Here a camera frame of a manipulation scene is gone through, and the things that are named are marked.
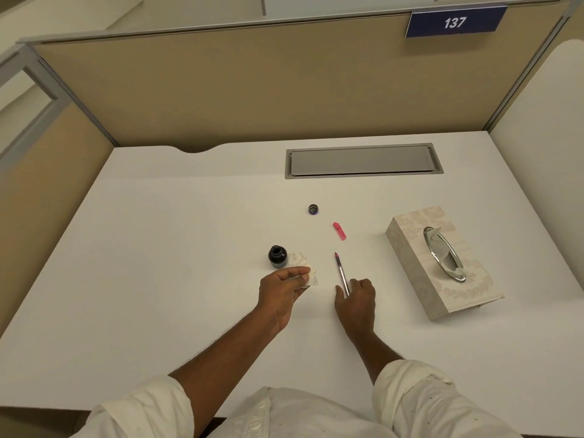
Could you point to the person's left hand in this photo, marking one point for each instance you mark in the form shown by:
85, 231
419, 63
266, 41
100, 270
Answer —
273, 294

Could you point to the person's right hand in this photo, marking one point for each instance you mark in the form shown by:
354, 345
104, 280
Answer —
358, 310

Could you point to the person's right thumb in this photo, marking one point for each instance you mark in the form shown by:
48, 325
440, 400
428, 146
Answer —
340, 298

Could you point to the person's left thumb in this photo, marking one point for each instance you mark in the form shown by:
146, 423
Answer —
302, 290

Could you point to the silver fountain pen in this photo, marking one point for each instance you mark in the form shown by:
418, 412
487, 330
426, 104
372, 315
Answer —
342, 277

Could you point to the white tissue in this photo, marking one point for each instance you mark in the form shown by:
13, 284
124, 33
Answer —
441, 250
301, 260

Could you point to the person's right forearm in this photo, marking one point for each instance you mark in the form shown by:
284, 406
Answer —
376, 355

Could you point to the person's left forearm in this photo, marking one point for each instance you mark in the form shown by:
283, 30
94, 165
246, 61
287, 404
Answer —
226, 358

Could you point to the black ink bottle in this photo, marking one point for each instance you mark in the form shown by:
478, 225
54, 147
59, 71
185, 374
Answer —
277, 256

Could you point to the pink pen cap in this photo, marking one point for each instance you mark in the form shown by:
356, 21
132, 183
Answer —
339, 230

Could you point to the dark round bottle cap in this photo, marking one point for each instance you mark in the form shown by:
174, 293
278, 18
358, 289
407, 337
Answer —
313, 208

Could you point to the beige patterned tissue box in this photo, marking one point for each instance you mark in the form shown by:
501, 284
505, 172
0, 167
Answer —
419, 278

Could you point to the white tissue in box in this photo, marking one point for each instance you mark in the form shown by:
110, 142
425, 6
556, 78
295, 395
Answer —
441, 250

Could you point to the white shirt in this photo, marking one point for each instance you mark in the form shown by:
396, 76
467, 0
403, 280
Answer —
319, 417

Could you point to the beige desk partition panel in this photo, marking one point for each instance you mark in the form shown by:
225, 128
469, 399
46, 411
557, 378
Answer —
273, 91

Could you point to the white side partition panel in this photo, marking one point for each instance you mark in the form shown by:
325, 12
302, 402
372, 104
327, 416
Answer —
543, 145

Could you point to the beige side partition with glass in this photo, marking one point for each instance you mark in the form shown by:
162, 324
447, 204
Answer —
41, 168

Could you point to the blue number sign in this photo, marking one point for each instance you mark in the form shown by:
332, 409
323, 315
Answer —
456, 22

